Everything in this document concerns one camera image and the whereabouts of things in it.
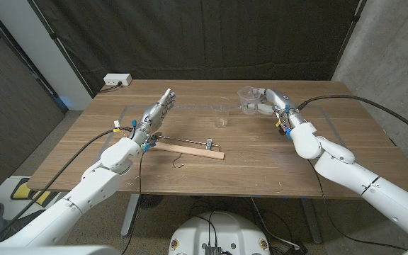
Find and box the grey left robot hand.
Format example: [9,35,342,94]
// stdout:
[130,88,176,145]

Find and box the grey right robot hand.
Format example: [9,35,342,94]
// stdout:
[248,87,304,128]

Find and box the clear plastic measuring cup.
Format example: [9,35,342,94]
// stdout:
[237,86,261,116]

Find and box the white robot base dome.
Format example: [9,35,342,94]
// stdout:
[168,211,271,255]

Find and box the clear glass beaker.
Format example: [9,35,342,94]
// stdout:
[210,97,232,129]

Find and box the flat wooden stick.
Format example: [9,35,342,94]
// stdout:
[150,141,225,161]

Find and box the white power outlet box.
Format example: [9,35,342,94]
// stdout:
[103,73,133,87]

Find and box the wooden table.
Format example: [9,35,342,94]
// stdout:
[97,104,378,198]

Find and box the round black floor fan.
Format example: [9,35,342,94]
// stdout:
[138,193,164,210]

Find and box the black fabric backdrop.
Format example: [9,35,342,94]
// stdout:
[26,0,368,97]

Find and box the backdrop stand pole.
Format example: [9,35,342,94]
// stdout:
[26,0,96,98]
[330,0,368,81]

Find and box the white table leg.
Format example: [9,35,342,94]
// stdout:
[120,193,141,237]

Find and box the grey table leg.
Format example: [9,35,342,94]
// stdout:
[301,198,324,245]

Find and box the dark wooden door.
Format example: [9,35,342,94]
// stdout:
[0,6,67,188]

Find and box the black power adapter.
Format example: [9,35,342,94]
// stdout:
[283,242,310,255]

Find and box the white yellow floor machine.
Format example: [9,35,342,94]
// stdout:
[0,175,67,222]

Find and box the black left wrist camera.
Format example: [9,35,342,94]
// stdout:
[143,132,162,152]

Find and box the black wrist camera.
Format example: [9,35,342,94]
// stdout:
[278,125,293,141]
[143,132,162,152]

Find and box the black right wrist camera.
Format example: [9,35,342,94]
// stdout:
[278,125,293,141]

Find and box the twisted thin rope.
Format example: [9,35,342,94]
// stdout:
[159,135,222,148]

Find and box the black outlet cable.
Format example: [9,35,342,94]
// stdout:
[99,81,123,94]

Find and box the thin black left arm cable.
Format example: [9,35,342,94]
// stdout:
[120,152,147,254]

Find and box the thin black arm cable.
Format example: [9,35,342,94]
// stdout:
[306,159,408,251]
[120,152,147,254]

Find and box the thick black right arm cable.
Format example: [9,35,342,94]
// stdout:
[297,93,408,142]

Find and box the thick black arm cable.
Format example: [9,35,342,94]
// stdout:
[297,93,408,142]
[0,127,134,245]

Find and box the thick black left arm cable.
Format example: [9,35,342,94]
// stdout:
[0,127,134,245]

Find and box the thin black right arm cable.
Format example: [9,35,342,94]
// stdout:
[306,159,408,251]

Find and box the white floor cable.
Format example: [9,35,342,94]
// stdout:
[249,196,299,249]

